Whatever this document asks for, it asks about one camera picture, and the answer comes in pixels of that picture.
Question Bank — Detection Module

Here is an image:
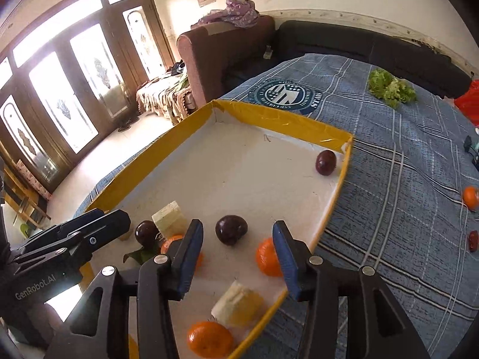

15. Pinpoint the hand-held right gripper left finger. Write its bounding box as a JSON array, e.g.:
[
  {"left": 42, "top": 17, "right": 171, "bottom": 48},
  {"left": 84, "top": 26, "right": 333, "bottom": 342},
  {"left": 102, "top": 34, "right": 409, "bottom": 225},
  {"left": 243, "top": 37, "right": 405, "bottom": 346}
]
[{"left": 44, "top": 219, "right": 204, "bottom": 359}]

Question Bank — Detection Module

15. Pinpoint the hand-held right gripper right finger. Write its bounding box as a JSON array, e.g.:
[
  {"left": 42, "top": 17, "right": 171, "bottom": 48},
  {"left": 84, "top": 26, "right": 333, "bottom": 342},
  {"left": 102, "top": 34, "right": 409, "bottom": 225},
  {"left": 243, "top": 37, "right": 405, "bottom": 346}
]
[{"left": 272, "top": 220, "right": 431, "bottom": 359}]

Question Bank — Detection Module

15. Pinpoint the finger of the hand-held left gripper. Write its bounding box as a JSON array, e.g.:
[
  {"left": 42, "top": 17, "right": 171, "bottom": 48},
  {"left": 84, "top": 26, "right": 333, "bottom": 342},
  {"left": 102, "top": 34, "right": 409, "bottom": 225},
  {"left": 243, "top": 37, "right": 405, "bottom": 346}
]
[
  {"left": 11, "top": 209, "right": 131, "bottom": 270},
  {"left": 48, "top": 208, "right": 106, "bottom": 232}
]

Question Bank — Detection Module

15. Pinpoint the orange with green leaves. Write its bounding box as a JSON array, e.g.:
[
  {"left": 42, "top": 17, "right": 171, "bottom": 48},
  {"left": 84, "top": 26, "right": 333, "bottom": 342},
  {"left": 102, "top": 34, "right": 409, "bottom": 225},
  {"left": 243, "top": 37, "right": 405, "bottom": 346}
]
[{"left": 123, "top": 234, "right": 205, "bottom": 270}]

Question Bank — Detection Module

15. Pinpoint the dark purple plum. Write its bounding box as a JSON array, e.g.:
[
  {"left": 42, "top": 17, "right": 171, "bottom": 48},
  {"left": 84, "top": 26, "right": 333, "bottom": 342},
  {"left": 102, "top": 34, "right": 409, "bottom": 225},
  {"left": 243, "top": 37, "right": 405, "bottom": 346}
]
[
  {"left": 315, "top": 150, "right": 336, "bottom": 176},
  {"left": 135, "top": 220, "right": 161, "bottom": 249},
  {"left": 215, "top": 215, "right": 248, "bottom": 247}
]

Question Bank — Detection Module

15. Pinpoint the cream sponge cake piece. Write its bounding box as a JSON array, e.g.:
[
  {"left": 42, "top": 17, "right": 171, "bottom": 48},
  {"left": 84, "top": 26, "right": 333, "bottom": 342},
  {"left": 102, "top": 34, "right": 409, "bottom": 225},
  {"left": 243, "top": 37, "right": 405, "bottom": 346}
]
[
  {"left": 151, "top": 201, "right": 190, "bottom": 238},
  {"left": 210, "top": 280, "right": 266, "bottom": 328}
]

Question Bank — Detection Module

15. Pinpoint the yellow cardboard tray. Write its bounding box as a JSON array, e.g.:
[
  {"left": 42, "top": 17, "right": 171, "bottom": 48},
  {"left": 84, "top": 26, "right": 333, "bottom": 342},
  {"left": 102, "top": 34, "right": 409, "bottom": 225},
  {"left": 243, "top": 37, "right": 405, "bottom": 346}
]
[{"left": 73, "top": 99, "right": 354, "bottom": 359}]

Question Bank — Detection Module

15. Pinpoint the wooden chair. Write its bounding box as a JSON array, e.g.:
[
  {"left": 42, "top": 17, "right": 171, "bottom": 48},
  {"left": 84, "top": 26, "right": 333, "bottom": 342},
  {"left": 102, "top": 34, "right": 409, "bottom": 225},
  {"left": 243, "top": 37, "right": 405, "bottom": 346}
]
[{"left": 0, "top": 157, "right": 53, "bottom": 232}]

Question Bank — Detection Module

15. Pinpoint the wooden glass door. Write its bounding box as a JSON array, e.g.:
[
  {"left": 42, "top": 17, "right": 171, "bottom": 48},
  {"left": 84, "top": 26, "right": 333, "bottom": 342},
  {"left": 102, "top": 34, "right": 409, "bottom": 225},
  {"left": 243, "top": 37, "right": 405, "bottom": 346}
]
[{"left": 0, "top": 0, "right": 176, "bottom": 195}]

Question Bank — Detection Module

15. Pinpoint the patterned sofa cover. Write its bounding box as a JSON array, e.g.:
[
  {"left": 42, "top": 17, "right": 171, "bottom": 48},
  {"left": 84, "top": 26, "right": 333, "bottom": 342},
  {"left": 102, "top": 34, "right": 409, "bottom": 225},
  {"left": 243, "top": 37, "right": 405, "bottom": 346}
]
[{"left": 135, "top": 71, "right": 195, "bottom": 124}]

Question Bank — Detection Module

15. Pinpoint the brown armchair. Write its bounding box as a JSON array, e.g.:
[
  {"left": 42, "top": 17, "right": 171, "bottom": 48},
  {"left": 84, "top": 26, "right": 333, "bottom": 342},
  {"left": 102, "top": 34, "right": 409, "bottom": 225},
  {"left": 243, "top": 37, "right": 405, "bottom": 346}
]
[{"left": 177, "top": 15, "right": 278, "bottom": 107}]

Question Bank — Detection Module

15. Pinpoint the green lettuce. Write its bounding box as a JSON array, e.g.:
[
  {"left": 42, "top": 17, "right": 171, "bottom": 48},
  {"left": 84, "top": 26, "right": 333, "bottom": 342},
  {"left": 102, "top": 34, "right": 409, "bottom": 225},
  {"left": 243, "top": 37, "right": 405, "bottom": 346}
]
[{"left": 367, "top": 68, "right": 418, "bottom": 110}]

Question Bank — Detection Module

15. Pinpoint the black sofa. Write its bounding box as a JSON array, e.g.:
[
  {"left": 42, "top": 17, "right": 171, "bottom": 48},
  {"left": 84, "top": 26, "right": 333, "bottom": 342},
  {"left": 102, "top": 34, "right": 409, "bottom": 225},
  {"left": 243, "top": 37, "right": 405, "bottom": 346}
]
[{"left": 222, "top": 20, "right": 472, "bottom": 100}]

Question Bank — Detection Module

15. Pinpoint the purple floral cloth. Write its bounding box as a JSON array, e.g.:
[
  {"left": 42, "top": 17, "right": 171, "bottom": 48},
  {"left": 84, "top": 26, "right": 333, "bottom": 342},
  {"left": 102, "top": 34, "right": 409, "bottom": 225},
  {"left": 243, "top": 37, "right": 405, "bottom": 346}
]
[{"left": 191, "top": 0, "right": 260, "bottom": 28}]

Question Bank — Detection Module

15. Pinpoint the red plastic bag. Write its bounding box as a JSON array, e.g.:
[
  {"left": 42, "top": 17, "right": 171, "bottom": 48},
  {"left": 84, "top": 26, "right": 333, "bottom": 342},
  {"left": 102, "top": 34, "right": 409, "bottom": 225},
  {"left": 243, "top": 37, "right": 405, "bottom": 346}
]
[{"left": 454, "top": 79, "right": 479, "bottom": 127}]

